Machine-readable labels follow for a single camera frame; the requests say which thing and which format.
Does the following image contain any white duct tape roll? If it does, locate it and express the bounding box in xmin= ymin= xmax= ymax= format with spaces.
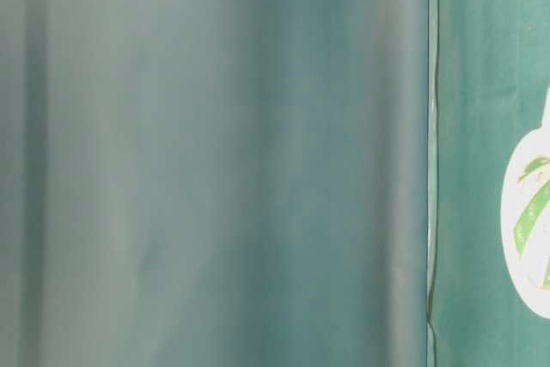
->
xmin=500 ymin=99 xmax=549 ymax=319

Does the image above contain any green table cloth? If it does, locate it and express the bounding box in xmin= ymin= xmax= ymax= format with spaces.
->
xmin=430 ymin=0 xmax=549 ymax=366

